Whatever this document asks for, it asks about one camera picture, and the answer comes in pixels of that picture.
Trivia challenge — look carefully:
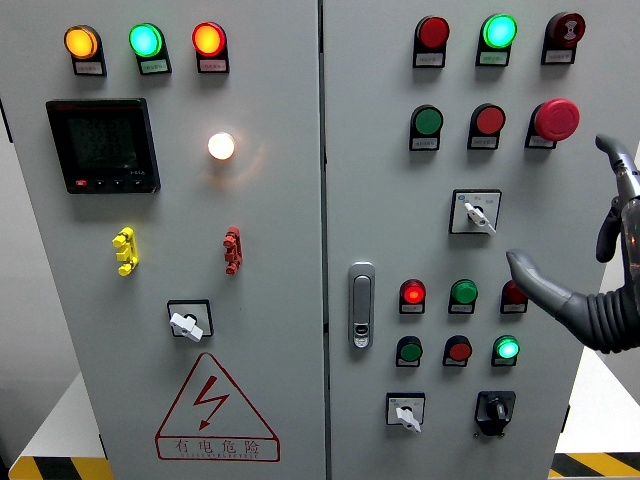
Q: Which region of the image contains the large white-handle turn switch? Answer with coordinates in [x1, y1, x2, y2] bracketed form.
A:
[448, 188, 503, 236]

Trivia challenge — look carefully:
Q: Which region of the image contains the small dark red lamp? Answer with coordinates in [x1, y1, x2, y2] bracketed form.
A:
[499, 279, 530, 315]

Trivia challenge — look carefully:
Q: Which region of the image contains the small lit green lamp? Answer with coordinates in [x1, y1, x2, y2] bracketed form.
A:
[490, 334, 521, 368]

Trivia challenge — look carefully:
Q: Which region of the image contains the small unlit green lamp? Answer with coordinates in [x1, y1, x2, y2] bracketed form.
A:
[447, 278, 479, 316]

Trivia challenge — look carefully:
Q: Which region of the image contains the small red push button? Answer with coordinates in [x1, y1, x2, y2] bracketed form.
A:
[441, 334, 474, 368]

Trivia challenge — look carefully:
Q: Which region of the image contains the black yellow striped tape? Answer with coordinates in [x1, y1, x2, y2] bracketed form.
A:
[548, 452, 640, 479]
[7, 454, 114, 480]

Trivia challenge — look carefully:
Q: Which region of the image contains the small lit red lamp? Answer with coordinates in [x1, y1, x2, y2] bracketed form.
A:
[398, 278, 428, 316]

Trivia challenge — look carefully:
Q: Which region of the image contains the small green push button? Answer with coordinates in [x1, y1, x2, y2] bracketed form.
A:
[394, 335, 424, 369]

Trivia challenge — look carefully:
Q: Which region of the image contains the large red stop button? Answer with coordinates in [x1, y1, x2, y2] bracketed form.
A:
[524, 97, 582, 150]

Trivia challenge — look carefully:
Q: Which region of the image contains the large red push button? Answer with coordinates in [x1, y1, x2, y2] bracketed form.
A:
[466, 103, 507, 151]

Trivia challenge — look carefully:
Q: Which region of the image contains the silver door lock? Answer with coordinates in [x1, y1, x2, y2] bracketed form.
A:
[347, 261, 376, 350]

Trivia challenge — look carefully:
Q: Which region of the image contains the pale grey cabinet door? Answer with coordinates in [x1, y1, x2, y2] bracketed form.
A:
[0, 0, 327, 480]
[322, 0, 640, 480]

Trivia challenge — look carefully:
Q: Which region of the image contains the large green push button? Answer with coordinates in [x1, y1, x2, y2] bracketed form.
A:
[408, 104, 445, 152]

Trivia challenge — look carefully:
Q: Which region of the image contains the dark red buzzer lamp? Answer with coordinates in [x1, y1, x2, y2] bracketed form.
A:
[540, 11, 587, 66]

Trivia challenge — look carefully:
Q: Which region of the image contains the large lit green lamp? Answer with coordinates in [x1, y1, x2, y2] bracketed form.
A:
[475, 13, 519, 68]

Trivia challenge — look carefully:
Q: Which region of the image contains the large unlit red lamp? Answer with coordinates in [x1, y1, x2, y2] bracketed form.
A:
[412, 15, 451, 69]

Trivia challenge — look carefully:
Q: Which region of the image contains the red warning triangle sticker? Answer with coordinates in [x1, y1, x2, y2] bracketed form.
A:
[154, 351, 282, 463]

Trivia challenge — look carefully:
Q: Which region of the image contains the white lit lamp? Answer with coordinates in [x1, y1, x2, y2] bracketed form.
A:
[207, 131, 237, 162]

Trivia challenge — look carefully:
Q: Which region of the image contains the orange-red lit round lamp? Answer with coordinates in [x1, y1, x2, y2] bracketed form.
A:
[191, 21, 231, 75]

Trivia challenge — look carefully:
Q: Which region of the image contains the black digital display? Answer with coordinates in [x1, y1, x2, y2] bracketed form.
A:
[45, 97, 162, 195]

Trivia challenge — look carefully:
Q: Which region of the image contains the green lamp beside yellow lamp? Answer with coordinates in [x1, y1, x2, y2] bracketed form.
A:
[128, 22, 173, 76]

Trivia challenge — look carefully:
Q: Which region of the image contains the yellow round lamp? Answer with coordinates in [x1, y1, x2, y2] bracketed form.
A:
[63, 24, 108, 78]

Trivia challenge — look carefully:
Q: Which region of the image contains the black-handle turn switch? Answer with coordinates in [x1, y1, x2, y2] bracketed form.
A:
[473, 390, 517, 438]

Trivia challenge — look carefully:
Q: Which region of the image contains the small white-handle turn switch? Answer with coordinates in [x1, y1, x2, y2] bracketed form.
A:
[384, 391, 427, 434]

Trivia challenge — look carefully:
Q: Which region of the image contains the small red handle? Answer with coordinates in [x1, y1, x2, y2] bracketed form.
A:
[222, 225, 244, 276]

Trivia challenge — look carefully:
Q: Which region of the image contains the white-handle switch black plate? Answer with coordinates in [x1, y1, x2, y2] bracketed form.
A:
[166, 298, 215, 343]

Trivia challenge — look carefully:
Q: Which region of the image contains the small yellow handle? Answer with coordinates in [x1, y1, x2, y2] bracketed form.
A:
[111, 226, 141, 277]

